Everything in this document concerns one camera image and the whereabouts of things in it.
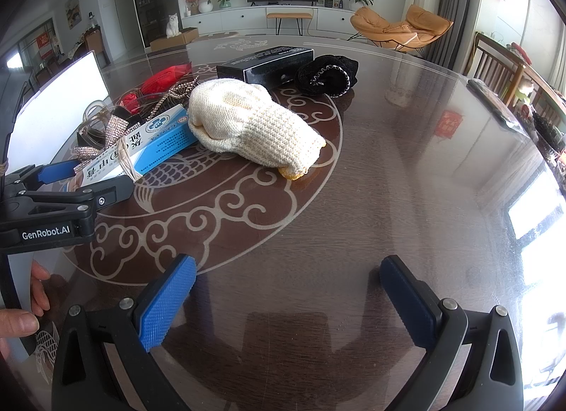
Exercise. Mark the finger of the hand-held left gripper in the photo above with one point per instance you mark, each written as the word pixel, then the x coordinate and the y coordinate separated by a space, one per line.
pixel 57 172
pixel 106 196

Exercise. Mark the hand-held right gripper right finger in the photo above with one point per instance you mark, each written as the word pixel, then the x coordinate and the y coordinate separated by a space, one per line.
pixel 407 305

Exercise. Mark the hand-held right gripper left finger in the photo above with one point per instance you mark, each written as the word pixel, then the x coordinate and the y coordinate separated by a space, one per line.
pixel 170 300

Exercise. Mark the blue and white medicine box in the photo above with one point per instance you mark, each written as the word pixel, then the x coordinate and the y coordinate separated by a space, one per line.
pixel 168 136

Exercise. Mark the black velvet hair bow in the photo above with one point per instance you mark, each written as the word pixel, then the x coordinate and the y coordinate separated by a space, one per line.
pixel 327 74

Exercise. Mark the dark patterned glass desktop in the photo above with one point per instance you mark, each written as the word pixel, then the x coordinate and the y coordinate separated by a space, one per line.
pixel 353 216

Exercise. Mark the person's left hand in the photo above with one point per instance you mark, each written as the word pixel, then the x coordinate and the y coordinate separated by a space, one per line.
pixel 22 322

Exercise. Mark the silver rhinestone hair clip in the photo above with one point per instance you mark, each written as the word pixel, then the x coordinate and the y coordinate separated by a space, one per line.
pixel 104 136

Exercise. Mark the clear plastic hair clip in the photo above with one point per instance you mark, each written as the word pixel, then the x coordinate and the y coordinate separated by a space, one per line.
pixel 95 112

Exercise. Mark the red door poster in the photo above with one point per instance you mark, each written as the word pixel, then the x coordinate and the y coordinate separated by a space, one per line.
pixel 44 41

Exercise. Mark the red foil packet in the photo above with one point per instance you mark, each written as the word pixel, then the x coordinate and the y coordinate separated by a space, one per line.
pixel 166 79

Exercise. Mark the cream knitted glove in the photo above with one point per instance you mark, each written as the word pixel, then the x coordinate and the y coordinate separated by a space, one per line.
pixel 247 128

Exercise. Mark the brown cardboard box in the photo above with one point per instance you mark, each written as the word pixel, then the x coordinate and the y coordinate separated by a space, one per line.
pixel 170 43

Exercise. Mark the white cat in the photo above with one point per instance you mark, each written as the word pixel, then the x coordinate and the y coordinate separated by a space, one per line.
pixel 173 27

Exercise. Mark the black cardboard box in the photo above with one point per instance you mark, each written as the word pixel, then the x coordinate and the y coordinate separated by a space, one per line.
pixel 265 61

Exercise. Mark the white round vase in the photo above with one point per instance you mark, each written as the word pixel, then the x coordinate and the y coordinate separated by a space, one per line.
pixel 205 7

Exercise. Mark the black remote control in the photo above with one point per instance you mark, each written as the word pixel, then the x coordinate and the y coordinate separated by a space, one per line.
pixel 488 99

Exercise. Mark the white television cabinet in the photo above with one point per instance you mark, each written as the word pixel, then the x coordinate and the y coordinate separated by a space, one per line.
pixel 247 19

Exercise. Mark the cluttered wooden side table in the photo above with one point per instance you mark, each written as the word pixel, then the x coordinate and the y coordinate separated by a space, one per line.
pixel 541 101

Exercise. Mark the wooden chair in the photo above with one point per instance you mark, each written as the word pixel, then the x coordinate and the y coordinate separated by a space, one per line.
pixel 491 61

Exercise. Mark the wooden bench with black legs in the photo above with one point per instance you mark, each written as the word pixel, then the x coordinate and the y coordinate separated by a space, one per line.
pixel 289 15

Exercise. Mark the orange lounge chair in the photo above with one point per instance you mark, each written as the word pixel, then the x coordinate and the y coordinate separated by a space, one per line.
pixel 389 26

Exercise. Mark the grey curtain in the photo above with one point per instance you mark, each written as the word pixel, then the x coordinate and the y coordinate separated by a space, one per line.
pixel 455 4

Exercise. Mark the framed wall painting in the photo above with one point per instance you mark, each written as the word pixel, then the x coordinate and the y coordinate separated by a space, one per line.
pixel 73 11

